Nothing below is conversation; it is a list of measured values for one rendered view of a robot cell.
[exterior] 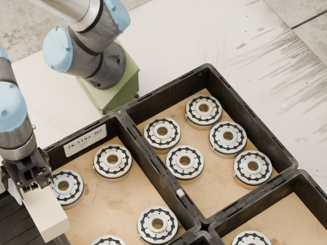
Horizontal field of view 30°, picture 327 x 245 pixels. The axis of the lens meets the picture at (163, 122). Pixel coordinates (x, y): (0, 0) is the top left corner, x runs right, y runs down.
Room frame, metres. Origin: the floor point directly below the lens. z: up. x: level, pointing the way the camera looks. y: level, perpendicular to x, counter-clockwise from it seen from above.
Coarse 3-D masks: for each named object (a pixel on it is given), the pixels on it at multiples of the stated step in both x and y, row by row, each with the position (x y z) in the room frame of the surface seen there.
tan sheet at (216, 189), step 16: (192, 96) 1.01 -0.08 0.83; (176, 112) 0.96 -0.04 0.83; (224, 112) 0.96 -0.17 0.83; (192, 128) 0.90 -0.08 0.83; (192, 144) 0.85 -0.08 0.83; (208, 144) 0.85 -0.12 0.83; (208, 160) 0.80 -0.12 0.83; (224, 160) 0.80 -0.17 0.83; (208, 176) 0.75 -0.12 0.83; (224, 176) 0.75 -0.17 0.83; (272, 176) 0.75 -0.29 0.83; (192, 192) 0.70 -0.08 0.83; (208, 192) 0.70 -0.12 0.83; (224, 192) 0.71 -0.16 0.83; (240, 192) 0.71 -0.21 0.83; (208, 208) 0.66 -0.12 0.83
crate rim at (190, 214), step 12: (108, 120) 0.86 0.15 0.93; (120, 120) 0.86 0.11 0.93; (84, 132) 0.82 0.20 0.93; (132, 132) 0.83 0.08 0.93; (60, 144) 0.79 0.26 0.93; (156, 168) 0.73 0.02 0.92; (168, 180) 0.69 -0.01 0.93; (180, 204) 0.62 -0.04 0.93; (192, 216) 0.59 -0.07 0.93; (192, 228) 0.56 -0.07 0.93; (180, 240) 0.53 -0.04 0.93
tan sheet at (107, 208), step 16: (80, 160) 0.79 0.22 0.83; (96, 176) 0.75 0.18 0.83; (128, 176) 0.75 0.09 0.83; (144, 176) 0.75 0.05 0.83; (96, 192) 0.70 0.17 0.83; (112, 192) 0.70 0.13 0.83; (128, 192) 0.70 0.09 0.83; (144, 192) 0.70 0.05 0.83; (80, 208) 0.65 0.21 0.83; (96, 208) 0.66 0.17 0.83; (112, 208) 0.66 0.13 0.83; (128, 208) 0.66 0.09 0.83; (144, 208) 0.66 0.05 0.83; (80, 224) 0.61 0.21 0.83; (96, 224) 0.61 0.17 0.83; (112, 224) 0.61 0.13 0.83; (128, 224) 0.61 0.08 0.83; (80, 240) 0.57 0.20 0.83; (128, 240) 0.57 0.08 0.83
